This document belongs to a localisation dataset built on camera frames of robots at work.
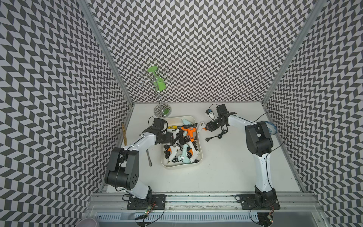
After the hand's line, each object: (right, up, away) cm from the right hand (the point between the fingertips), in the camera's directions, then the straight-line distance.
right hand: (209, 126), depth 104 cm
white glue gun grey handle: (-25, -14, -16) cm, 33 cm away
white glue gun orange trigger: (-13, -14, -18) cm, 26 cm away
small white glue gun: (-7, +1, -2) cm, 7 cm away
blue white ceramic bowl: (+44, -1, -5) cm, 44 cm away
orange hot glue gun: (-14, -2, -10) cm, 18 cm away
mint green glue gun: (-17, +3, -2) cm, 18 cm away
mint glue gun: (-18, -17, -19) cm, 32 cm away
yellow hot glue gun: (-26, 0, -6) cm, 27 cm away
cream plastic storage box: (-22, -7, -13) cm, 26 cm away
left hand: (-30, -7, -11) cm, 33 cm away
